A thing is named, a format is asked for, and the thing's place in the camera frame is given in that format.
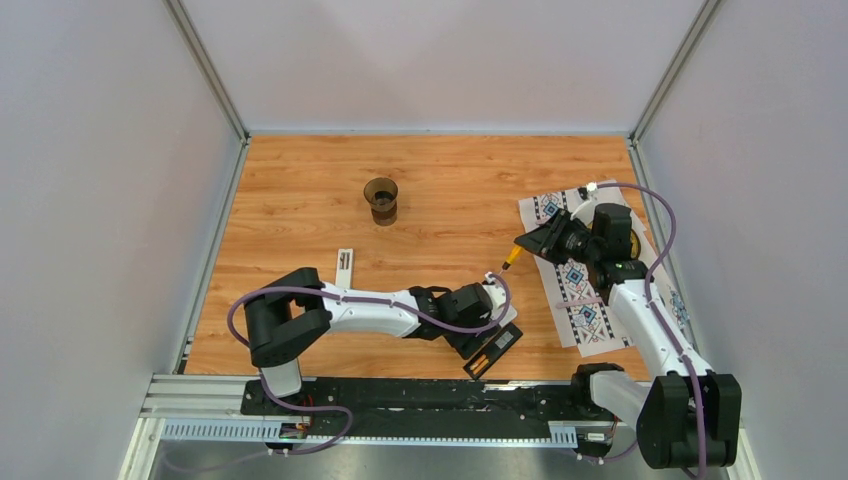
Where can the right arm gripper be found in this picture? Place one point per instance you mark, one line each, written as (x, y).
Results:
(543, 241)

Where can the small white remote control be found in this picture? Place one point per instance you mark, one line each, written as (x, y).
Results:
(344, 268)

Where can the yellow handled screwdriver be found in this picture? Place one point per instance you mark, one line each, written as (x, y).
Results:
(511, 258)

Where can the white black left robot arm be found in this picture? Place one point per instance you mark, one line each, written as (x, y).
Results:
(282, 320)

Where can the yellow patterned plate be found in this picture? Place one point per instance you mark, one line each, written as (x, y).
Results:
(637, 237)

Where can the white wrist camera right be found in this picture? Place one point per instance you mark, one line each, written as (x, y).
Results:
(588, 195)

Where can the aluminium frame rail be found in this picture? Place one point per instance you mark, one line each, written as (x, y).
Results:
(200, 407)

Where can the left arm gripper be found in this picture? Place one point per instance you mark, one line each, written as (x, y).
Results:
(466, 345)

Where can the brown translucent plastic cup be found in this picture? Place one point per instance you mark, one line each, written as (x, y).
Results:
(381, 195)

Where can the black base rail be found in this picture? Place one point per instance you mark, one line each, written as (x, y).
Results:
(449, 409)

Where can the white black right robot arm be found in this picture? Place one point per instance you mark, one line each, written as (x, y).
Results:
(689, 416)

